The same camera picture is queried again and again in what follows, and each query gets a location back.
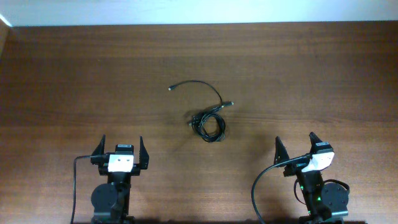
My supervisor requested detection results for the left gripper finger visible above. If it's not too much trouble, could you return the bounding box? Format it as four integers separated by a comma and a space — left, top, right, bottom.
139, 136, 149, 170
91, 134, 106, 157

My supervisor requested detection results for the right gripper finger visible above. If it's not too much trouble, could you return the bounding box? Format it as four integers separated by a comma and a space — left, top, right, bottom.
309, 132, 323, 146
274, 136, 290, 164

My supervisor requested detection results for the black usb cable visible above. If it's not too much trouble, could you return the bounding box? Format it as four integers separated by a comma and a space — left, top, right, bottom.
187, 107, 227, 143

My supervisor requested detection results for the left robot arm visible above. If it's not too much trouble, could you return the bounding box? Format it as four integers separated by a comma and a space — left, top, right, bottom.
90, 136, 149, 224

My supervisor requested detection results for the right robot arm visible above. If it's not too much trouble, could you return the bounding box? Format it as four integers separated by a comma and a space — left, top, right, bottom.
274, 132, 349, 223

